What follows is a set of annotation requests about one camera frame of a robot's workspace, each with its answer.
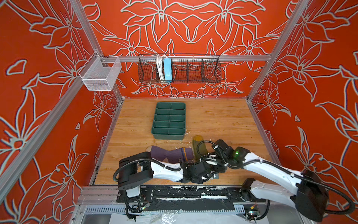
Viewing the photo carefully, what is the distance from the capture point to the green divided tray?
945mm

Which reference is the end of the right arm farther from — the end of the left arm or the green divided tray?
the green divided tray

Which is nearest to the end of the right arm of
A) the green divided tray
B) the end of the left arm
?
the end of the left arm
